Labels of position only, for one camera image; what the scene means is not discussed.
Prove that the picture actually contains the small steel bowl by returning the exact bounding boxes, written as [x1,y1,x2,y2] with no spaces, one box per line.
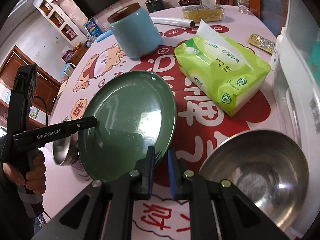
[53,132,79,166]

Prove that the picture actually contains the green ceramic plate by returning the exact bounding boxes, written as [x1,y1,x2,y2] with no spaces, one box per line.
[78,70,177,181]

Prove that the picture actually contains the pink steel bowl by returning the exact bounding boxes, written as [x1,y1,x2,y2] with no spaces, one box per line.
[199,130,309,231]

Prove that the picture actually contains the person left hand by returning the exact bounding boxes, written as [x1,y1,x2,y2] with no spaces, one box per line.
[2,151,46,194]

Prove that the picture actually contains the brown wooden door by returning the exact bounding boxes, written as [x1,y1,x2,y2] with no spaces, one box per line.
[1,46,61,115]

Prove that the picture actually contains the wooden tv cabinet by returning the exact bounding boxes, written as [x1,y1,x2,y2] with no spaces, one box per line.
[68,44,89,66]

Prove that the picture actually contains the blue pencil case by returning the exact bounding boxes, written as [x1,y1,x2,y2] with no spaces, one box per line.
[94,29,113,43]

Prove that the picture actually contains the teal canister brown lid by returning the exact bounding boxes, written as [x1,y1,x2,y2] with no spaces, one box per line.
[107,3,162,59]

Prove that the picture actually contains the green tissue pack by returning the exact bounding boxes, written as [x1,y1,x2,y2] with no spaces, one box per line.
[175,21,271,117]

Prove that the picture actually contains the pink printed tablecloth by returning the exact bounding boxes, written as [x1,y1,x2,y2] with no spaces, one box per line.
[39,4,301,240]

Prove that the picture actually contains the plastic wrap roll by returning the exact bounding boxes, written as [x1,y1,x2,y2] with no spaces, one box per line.
[151,17,195,28]

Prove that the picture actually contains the black small heater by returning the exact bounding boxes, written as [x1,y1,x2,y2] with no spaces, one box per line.
[145,0,166,13]

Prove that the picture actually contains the white bottle sterilizer appliance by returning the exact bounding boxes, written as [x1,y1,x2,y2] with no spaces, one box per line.
[278,0,319,239]

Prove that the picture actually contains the yellow sponge pack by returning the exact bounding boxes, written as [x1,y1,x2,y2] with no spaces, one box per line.
[182,4,226,23]

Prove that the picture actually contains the glass cup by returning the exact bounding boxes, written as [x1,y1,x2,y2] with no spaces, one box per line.
[236,0,251,14]

